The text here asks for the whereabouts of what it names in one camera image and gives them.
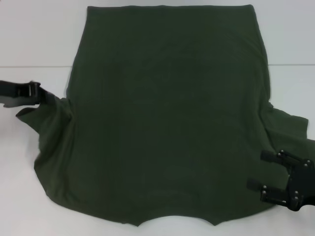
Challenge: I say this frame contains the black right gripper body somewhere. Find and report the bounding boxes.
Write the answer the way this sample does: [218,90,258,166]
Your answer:
[286,159,315,212]

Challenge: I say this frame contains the dark green t-shirt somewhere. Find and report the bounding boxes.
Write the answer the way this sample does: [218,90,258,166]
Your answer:
[16,4,315,227]

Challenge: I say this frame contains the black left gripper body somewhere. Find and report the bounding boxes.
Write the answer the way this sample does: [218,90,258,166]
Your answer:
[0,80,19,96]

